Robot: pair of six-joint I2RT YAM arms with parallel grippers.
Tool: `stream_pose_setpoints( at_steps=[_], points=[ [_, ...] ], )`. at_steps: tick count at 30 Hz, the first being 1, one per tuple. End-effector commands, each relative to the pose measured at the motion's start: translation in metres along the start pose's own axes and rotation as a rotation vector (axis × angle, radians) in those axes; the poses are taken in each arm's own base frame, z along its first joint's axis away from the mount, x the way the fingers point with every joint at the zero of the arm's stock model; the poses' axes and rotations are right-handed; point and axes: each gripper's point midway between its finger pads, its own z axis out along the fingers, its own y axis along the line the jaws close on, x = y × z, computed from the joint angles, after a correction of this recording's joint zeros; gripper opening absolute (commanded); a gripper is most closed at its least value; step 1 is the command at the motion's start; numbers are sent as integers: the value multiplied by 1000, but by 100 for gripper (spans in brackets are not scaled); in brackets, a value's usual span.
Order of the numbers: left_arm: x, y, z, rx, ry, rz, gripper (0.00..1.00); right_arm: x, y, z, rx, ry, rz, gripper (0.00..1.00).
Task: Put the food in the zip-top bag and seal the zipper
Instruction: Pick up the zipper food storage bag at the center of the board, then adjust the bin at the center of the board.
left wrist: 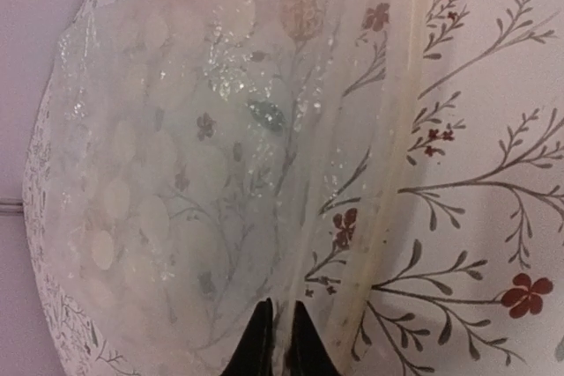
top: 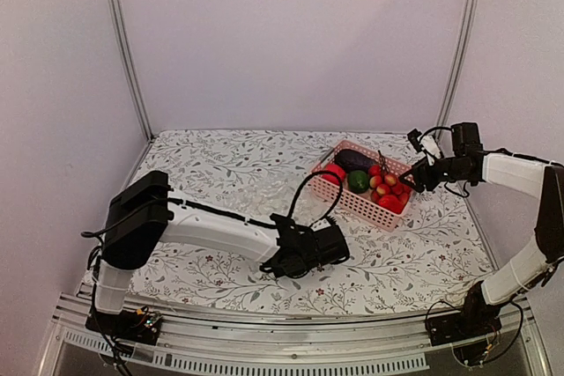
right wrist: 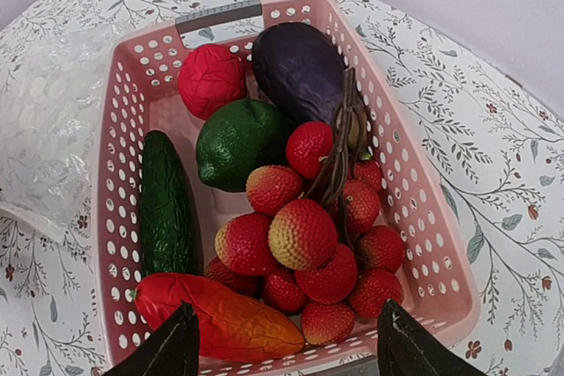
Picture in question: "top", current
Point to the red chili pepper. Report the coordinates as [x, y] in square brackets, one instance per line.
[392, 203]

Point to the clear zip top bag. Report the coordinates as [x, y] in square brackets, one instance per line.
[275, 195]

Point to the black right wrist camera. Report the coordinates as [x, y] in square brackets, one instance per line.
[424, 143]

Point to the floral table cloth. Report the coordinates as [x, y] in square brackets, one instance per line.
[435, 253]

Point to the pink plastic basket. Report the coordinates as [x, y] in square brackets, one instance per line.
[358, 204]

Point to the right aluminium frame post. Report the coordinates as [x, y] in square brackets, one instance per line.
[455, 72]

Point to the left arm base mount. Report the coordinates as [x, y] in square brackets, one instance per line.
[140, 326]

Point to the aluminium frame post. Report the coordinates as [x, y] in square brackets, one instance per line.
[455, 72]
[129, 68]

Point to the dark purple eggplant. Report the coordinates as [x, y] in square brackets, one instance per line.
[351, 160]

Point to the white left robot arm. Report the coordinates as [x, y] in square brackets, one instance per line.
[150, 211]

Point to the red cherry bunch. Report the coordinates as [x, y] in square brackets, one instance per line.
[383, 182]

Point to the aluminium front rail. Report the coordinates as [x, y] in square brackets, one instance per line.
[197, 340]

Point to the green avocado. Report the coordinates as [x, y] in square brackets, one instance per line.
[358, 182]

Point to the left aluminium frame post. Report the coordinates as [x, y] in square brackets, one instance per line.
[129, 68]

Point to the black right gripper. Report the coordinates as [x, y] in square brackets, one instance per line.
[416, 170]

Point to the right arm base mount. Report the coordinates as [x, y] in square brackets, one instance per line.
[464, 325]

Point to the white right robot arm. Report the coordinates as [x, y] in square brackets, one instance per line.
[538, 260]

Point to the red wrinkled apple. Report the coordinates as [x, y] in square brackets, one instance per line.
[335, 174]

